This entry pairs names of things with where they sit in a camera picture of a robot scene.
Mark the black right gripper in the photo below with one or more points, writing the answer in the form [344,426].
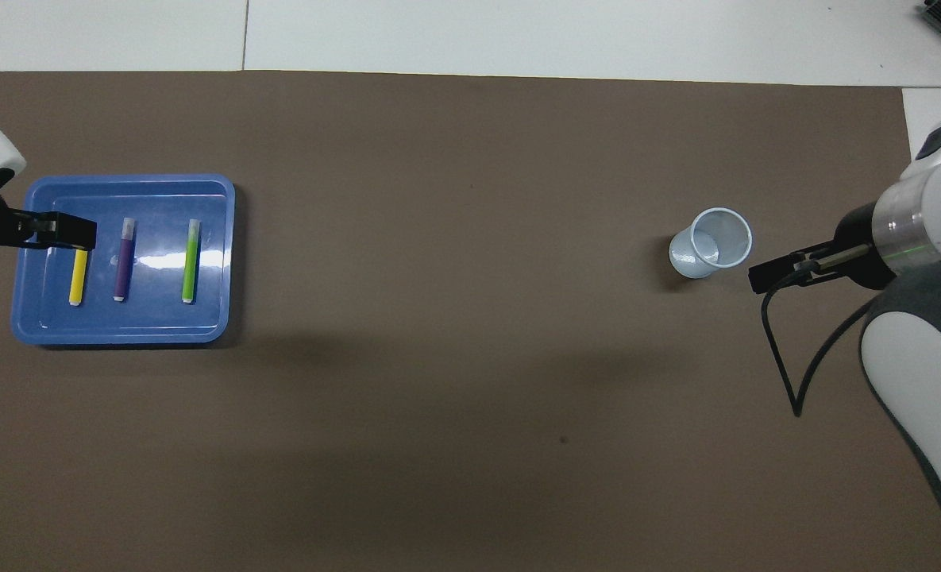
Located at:
[859,246]

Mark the yellow pen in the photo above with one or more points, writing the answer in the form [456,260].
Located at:
[78,278]

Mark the purple pen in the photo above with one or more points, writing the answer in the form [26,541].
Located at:
[124,262]

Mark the green pen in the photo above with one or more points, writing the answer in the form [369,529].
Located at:
[190,262]

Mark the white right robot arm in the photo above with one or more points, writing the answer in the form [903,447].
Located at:
[923,373]

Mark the blue plastic tray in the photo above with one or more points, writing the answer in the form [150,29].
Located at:
[160,318]

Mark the clear plastic cup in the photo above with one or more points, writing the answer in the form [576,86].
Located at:
[696,254]

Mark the brown table mat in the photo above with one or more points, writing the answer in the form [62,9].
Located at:
[438,397]

